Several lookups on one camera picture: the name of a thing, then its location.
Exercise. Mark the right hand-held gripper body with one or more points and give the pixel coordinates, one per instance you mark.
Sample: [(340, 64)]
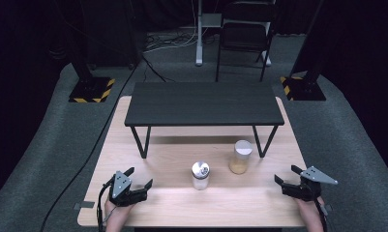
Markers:
[(306, 188)]

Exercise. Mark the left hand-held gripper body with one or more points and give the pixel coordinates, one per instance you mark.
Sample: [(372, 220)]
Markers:
[(120, 185)]

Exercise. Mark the clear jar with white lid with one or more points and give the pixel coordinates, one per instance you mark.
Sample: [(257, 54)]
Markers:
[(240, 158)]

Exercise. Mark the glass jar with metal lid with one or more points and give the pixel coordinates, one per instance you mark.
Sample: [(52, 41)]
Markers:
[(200, 175)]

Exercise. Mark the black shelf with metal legs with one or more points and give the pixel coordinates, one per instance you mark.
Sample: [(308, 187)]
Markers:
[(202, 103)]

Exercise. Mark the person's right hand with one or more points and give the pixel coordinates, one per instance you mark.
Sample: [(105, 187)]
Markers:
[(309, 211)]

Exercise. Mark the person's left hand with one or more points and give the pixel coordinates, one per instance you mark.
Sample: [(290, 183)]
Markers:
[(117, 212)]

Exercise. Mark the grey tape strip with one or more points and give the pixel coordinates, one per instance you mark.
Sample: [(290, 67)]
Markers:
[(84, 205), (327, 208)]

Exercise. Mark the striped black stand base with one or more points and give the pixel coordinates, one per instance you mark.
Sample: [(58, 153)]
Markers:
[(303, 88), (91, 90)]

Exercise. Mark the dark cart on casters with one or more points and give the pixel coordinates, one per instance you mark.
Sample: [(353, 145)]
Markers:
[(112, 35)]

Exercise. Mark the black folding chair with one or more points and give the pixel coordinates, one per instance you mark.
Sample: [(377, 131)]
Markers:
[(243, 35)]

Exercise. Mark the white desk leg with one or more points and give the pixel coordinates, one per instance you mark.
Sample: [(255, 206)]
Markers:
[(199, 38)]

